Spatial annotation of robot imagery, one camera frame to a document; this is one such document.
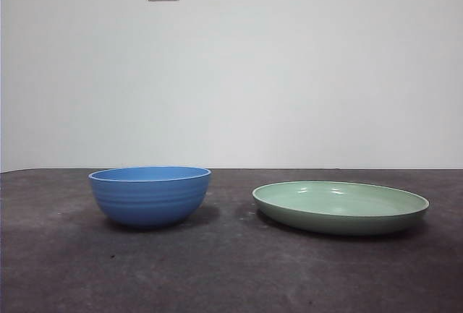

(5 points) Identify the blue bowl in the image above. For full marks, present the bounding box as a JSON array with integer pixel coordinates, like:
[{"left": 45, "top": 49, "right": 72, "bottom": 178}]
[{"left": 88, "top": 166, "right": 212, "bottom": 230}]

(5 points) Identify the green plate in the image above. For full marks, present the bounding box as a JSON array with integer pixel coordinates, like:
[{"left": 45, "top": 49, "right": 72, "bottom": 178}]
[{"left": 252, "top": 180, "right": 430, "bottom": 236}]

